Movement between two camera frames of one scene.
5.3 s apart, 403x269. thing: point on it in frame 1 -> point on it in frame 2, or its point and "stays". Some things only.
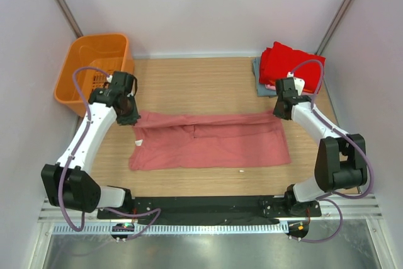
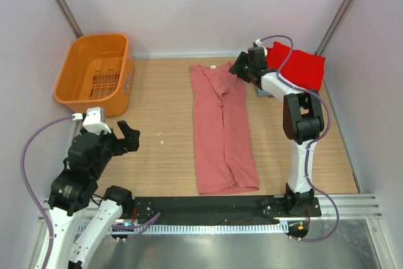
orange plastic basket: x=108 y=53 stays
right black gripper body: x=276 y=111 -> x=250 y=68
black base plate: x=211 y=208 stays
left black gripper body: x=130 y=115 -> x=111 y=145
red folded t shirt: x=277 y=61 stays
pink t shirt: x=164 y=140 -> x=225 y=154
